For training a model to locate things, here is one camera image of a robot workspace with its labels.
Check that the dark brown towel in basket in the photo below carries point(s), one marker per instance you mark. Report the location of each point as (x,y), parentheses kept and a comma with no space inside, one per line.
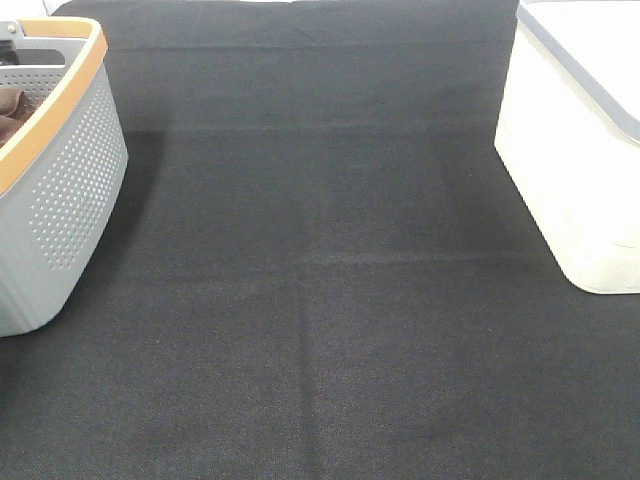
(15,110)

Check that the white plastic storage basket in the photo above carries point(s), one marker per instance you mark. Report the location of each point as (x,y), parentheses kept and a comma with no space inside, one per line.
(568,135)

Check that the grey perforated laundry basket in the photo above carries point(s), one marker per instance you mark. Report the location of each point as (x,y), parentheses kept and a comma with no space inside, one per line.
(62,171)

